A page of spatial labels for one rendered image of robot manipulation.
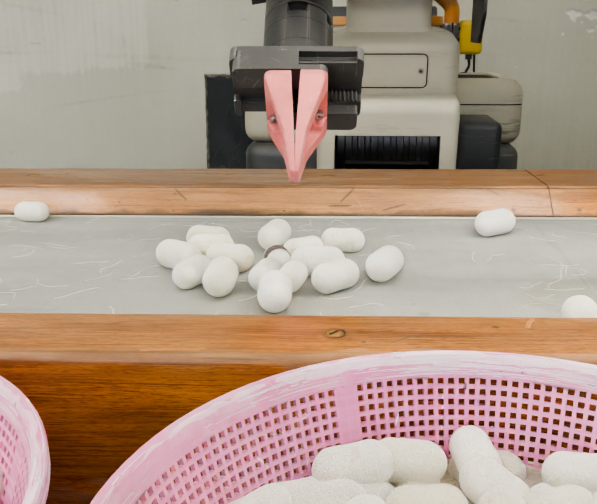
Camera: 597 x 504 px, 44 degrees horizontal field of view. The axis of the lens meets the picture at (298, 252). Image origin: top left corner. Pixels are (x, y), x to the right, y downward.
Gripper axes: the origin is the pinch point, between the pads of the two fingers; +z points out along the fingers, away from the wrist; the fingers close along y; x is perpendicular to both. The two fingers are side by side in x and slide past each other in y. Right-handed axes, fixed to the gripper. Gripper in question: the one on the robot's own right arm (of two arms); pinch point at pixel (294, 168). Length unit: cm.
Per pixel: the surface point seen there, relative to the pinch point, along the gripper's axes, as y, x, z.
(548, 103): 80, 146, -143
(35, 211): -23.7, 11.7, -4.1
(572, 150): 90, 157, -132
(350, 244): 4.3, 5.7, 2.9
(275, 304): -0.8, -2.8, 12.6
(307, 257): 1.0, 1.4, 6.8
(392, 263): 6.8, 0.9, 7.5
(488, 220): 15.8, 8.3, -1.2
